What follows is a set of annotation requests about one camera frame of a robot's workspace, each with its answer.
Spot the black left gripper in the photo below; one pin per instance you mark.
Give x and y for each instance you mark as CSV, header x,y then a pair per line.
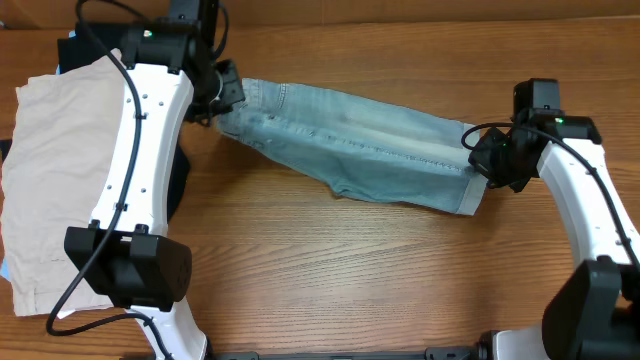
x,y
228,88

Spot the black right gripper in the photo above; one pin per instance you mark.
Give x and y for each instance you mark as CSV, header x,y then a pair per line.
x,y
486,161

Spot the light blue denim shorts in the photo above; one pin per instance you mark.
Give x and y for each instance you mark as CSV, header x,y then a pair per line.
x,y
361,148

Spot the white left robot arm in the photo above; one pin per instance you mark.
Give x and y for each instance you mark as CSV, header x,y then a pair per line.
x,y
174,72

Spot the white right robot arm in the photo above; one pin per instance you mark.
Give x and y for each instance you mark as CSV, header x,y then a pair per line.
x,y
595,314

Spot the black folded garment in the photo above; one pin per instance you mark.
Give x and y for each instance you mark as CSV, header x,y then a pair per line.
x,y
90,45

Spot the beige folded shorts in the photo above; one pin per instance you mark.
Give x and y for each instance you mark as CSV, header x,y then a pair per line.
x,y
63,141

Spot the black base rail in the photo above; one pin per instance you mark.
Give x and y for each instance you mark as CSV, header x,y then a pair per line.
x,y
340,356

